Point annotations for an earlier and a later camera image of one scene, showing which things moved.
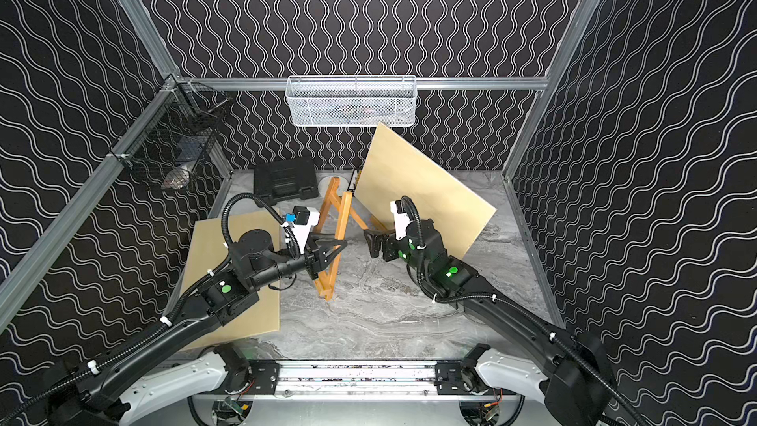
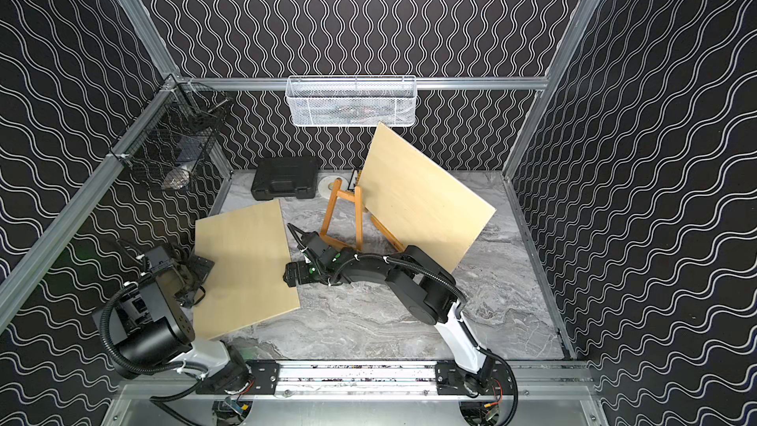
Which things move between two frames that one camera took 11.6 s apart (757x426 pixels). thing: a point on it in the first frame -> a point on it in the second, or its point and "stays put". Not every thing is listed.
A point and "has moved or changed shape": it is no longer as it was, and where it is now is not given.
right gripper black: [376, 245] -> [289, 274]
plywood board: [391, 169] stays put
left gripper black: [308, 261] -> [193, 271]
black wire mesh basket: [169, 136] stays put
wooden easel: [333, 222] has moved or changed shape
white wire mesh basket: [351, 101] stays put
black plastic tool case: [286, 179] stays put
